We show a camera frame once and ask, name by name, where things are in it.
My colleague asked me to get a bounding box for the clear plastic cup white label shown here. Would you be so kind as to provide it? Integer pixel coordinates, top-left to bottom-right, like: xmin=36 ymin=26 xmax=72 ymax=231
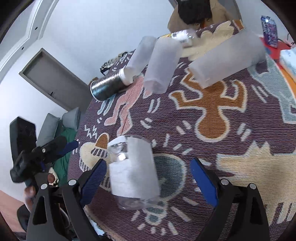
xmin=107 ymin=135 xmax=160 ymax=210

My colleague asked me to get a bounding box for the dark patterned paper cup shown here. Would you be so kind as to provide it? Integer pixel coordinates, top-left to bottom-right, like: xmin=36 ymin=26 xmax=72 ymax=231
xmin=90 ymin=69 xmax=126 ymax=101

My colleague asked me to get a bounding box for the frosted plastic cup far left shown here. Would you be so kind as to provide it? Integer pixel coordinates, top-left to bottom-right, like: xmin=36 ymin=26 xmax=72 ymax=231
xmin=119 ymin=36 xmax=157 ymax=86

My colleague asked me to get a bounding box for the frosted plastic cup middle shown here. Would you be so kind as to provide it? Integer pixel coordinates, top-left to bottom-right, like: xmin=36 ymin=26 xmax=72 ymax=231
xmin=144 ymin=37 xmax=183 ymax=94

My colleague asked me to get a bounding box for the large frosted plastic cup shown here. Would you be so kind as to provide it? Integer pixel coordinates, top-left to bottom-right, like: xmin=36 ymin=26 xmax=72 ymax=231
xmin=189 ymin=29 xmax=265 ymax=88

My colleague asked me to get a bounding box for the person's left hand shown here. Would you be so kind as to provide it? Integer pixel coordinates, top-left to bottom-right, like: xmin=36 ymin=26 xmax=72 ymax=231
xmin=23 ymin=167 xmax=59 ymax=213

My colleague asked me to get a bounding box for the green cloth on sofa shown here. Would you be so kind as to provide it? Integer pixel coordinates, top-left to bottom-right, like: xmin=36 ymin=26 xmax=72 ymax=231
xmin=53 ymin=128 xmax=76 ymax=186

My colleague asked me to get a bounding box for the grey sofa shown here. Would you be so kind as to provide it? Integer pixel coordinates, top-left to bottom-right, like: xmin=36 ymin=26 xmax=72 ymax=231
xmin=36 ymin=108 xmax=81 ymax=146

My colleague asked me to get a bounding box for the purple patterned woven blanket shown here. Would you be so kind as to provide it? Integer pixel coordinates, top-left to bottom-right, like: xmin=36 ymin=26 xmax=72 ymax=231
xmin=68 ymin=57 xmax=295 ymax=240

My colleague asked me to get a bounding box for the grey side door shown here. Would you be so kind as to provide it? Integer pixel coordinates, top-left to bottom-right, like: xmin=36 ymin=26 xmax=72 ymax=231
xmin=19 ymin=48 xmax=92 ymax=113

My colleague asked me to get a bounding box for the small clear jar silver label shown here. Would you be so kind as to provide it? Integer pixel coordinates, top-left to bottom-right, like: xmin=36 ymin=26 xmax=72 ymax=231
xmin=170 ymin=29 xmax=197 ymax=48

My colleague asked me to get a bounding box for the white tissue box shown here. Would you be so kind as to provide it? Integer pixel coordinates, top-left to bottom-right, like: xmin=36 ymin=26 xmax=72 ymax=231
xmin=280 ymin=48 xmax=296 ymax=81

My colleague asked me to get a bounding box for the purple drink can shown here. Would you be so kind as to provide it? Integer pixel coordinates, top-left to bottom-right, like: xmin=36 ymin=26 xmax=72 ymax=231
xmin=261 ymin=16 xmax=278 ymax=48

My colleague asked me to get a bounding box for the black garment on chair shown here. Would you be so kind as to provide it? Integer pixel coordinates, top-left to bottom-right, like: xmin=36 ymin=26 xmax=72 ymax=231
xmin=177 ymin=0 xmax=212 ymax=25

